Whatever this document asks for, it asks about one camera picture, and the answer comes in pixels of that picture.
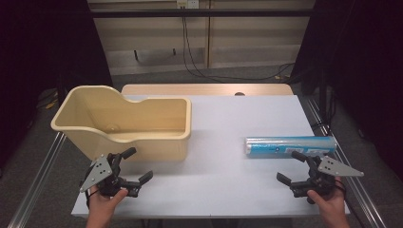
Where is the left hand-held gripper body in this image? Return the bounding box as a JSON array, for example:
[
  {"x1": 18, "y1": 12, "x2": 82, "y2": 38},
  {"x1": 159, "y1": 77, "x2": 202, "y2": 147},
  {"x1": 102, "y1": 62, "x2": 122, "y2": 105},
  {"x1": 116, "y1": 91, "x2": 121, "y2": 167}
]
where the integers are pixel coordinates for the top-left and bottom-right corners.
[{"x1": 79, "y1": 152, "x2": 143, "y2": 199}]

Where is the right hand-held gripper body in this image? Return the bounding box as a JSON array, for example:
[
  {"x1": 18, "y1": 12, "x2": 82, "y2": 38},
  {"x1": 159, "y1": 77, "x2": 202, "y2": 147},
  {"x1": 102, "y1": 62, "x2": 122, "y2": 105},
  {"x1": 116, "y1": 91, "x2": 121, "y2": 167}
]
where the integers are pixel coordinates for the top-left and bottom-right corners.
[{"x1": 289, "y1": 155, "x2": 365, "y2": 205}]

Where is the person's left hand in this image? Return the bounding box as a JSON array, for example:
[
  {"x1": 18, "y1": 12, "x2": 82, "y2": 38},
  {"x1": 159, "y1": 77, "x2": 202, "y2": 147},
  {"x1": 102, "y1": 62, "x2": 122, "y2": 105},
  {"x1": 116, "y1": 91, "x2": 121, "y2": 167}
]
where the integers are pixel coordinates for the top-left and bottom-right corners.
[{"x1": 86, "y1": 185, "x2": 129, "y2": 221}]

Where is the person's right hand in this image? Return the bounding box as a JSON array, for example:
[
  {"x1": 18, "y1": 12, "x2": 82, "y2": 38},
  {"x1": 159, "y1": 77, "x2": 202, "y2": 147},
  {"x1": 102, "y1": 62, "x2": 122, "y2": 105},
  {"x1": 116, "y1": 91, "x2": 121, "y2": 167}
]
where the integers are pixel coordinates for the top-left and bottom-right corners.
[{"x1": 306, "y1": 177, "x2": 348, "y2": 219}]

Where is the blue wrapped roll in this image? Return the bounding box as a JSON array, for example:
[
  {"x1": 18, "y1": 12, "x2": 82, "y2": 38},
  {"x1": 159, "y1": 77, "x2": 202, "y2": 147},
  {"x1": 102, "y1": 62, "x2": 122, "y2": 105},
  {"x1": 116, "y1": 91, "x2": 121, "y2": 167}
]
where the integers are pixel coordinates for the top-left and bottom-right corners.
[{"x1": 244, "y1": 135, "x2": 338, "y2": 160}]

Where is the beige plastic bin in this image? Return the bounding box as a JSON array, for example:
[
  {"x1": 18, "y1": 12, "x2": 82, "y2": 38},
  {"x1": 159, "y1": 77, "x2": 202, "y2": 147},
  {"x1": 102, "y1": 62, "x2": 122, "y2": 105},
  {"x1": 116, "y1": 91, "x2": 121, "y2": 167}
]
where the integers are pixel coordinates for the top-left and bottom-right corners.
[{"x1": 50, "y1": 85, "x2": 193, "y2": 162}]

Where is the white table mat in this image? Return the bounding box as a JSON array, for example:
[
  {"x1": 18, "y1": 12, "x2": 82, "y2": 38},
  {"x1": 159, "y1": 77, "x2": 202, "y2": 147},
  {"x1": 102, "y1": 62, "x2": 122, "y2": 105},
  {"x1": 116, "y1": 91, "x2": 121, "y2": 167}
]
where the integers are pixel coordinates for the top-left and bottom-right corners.
[{"x1": 70, "y1": 94, "x2": 352, "y2": 219}]

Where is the wooden table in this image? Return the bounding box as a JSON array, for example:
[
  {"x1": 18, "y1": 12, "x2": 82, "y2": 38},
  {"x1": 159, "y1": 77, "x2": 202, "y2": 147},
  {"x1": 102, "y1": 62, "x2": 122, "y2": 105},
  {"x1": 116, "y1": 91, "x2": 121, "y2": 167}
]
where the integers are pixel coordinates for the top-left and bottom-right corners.
[{"x1": 121, "y1": 83, "x2": 295, "y2": 97}]

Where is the black curtain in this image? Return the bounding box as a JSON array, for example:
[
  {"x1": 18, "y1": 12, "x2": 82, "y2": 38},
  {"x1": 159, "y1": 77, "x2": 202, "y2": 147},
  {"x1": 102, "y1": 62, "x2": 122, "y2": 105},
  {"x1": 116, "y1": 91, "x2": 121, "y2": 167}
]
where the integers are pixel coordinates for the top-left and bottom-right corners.
[
  {"x1": 290, "y1": 0, "x2": 403, "y2": 183},
  {"x1": 0, "y1": 0, "x2": 114, "y2": 170}
]

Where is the black horizontal bar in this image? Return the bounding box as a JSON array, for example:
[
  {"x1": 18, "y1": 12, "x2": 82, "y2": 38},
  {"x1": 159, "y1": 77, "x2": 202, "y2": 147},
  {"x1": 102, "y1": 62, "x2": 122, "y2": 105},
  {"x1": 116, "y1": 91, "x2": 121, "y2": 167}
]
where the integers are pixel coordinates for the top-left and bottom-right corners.
[{"x1": 89, "y1": 9, "x2": 316, "y2": 19}]

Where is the aluminium frame rail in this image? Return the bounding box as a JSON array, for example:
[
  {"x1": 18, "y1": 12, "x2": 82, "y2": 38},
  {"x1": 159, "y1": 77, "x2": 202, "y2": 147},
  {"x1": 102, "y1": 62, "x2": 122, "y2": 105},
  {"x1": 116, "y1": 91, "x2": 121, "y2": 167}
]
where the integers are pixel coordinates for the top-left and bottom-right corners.
[
  {"x1": 305, "y1": 97, "x2": 388, "y2": 228},
  {"x1": 7, "y1": 131, "x2": 67, "y2": 228}
]

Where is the black floor cable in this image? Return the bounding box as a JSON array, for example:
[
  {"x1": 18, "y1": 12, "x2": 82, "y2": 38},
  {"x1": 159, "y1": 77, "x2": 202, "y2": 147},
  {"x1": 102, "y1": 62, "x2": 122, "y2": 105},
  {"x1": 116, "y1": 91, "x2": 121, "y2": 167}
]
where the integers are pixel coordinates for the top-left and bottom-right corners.
[{"x1": 181, "y1": 5, "x2": 297, "y2": 83}]

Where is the white wall socket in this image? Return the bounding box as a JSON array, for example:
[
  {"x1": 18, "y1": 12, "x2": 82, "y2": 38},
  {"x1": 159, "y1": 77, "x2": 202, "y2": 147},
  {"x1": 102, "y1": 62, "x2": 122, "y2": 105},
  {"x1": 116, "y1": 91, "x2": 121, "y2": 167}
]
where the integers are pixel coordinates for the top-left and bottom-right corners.
[{"x1": 176, "y1": 0, "x2": 201, "y2": 10}]

